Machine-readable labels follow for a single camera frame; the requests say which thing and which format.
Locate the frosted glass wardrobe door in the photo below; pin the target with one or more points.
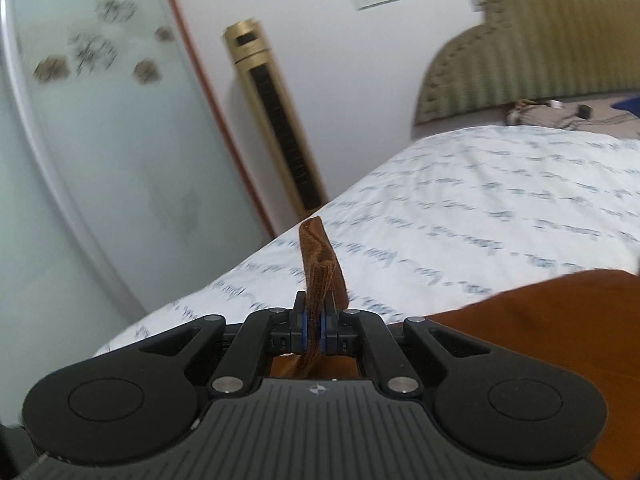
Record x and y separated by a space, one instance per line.
119 197

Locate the small black device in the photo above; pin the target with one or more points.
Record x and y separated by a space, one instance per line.
583 111

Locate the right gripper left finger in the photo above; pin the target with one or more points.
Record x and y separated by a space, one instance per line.
249 348

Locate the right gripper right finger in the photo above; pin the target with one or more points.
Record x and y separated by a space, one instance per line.
364 337

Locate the olive striped headboard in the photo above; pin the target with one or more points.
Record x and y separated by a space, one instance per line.
534 49

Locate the brown knit sweater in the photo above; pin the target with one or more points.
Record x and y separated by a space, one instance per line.
586 322

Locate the gold tower air conditioner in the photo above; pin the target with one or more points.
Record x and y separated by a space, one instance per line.
275 115

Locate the white script-print bed sheet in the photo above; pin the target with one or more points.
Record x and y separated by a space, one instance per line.
461 216

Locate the blue garment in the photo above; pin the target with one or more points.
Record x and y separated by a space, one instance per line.
630 105

